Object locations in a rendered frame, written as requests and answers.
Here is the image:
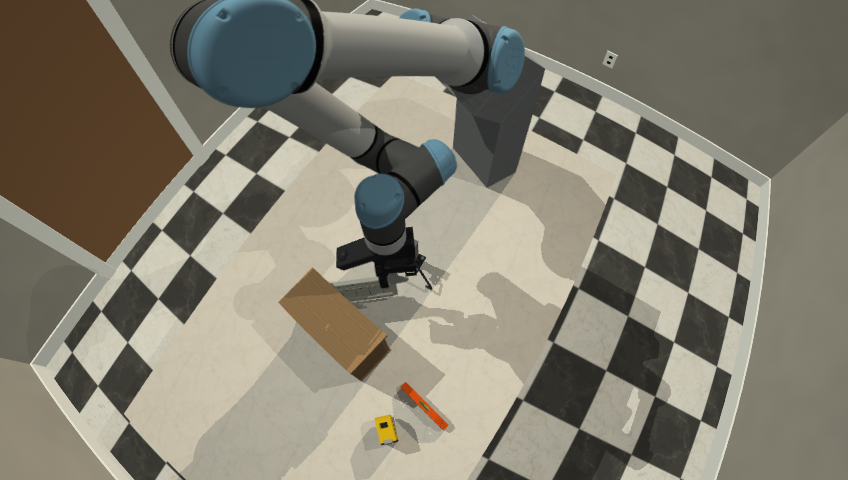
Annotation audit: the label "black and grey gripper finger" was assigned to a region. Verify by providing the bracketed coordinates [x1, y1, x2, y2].
[378, 273, 409, 289]

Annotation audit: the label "orange spirit level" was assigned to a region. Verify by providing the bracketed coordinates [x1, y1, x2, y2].
[401, 382, 449, 430]

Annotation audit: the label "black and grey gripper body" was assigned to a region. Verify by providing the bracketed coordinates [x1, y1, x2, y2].
[369, 227, 417, 277]

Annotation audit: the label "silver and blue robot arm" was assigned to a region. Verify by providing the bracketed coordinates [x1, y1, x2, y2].
[170, 0, 525, 271]

